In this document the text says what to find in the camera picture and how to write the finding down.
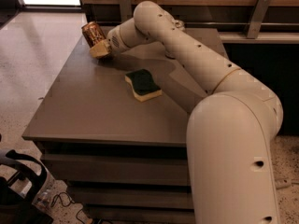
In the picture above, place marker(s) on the white power strip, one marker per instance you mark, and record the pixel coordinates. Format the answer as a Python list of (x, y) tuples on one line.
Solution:
[(282, 183)]

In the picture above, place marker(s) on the left metal bracket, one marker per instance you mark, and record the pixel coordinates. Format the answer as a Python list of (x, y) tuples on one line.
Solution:
[(125, 10)]

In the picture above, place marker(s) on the grey drawer cabinet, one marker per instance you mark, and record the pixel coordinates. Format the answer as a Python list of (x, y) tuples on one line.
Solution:
[(124, 160)]

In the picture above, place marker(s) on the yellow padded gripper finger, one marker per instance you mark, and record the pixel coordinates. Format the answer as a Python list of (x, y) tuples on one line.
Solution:
[(101, 49)]

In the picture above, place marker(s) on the metal bracket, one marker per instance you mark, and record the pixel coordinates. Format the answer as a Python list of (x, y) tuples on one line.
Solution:
[(256, 19), (125, 10)]

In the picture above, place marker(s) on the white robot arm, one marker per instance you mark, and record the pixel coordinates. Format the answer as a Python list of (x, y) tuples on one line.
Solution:
[(228, 133)]

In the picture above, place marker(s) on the green white soda can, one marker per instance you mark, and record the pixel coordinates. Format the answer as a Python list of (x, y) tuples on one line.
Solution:
[(181, 26)]

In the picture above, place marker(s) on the green yellow sponge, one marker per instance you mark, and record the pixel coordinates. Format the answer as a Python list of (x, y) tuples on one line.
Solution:
[(143, 85)]

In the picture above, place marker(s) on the right metal bracket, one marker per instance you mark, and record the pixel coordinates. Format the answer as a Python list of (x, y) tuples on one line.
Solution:
[(256, 19)]

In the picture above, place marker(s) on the orange soda can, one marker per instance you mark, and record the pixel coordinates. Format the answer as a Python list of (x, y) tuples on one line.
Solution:
[(92, 33)]

